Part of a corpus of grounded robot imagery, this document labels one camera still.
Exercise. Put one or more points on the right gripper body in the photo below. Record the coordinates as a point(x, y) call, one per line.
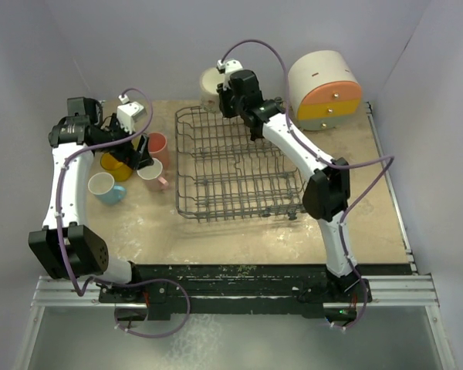
point(230, 105)

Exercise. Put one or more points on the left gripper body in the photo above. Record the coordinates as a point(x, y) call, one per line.
point(126, 154)

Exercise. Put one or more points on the pink faceted mug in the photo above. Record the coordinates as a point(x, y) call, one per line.
point(153, 176)

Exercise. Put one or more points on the yellow mug black handle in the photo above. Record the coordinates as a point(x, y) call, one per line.
point(119, 170)

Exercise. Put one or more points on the pink tumbler cup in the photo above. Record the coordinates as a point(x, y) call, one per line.
point(158, 148)

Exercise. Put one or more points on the white floral mug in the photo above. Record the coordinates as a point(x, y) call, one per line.
point(208, 82)

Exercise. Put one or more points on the light blue mug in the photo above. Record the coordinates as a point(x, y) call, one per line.
point(103, 186)

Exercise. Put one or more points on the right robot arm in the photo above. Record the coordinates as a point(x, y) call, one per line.
point(327, 191)

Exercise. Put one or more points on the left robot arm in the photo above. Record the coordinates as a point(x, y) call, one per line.
point(65, 246)

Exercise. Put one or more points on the round drawer cabinet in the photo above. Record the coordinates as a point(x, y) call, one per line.
point(323, 91)

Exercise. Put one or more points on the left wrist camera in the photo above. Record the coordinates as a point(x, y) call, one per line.
point(128, 113)

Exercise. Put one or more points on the grey wire dish rack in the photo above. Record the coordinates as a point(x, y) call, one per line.
point(221, 174)

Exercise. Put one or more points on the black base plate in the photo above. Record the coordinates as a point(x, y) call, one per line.
point(237, 289)

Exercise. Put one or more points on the aluminium frame rail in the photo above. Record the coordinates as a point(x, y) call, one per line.
point(233, 238)

